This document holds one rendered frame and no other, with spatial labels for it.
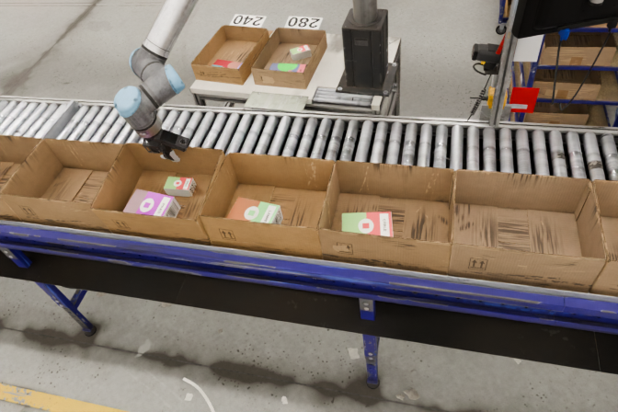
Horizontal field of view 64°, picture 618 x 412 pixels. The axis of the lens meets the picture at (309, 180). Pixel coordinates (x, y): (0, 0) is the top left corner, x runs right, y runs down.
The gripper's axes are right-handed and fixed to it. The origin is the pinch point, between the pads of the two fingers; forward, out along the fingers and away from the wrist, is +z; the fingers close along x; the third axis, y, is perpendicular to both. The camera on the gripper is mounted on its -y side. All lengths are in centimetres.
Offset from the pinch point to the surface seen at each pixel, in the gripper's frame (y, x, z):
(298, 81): -24, -68, 41
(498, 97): -114, -53, 27
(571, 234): -134, 10, 10
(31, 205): 47, 27, -6
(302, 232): -54, 27, -9
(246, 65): 6, -78, 41
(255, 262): -38, 35, 1
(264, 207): -36.2, 15.5, 1.5
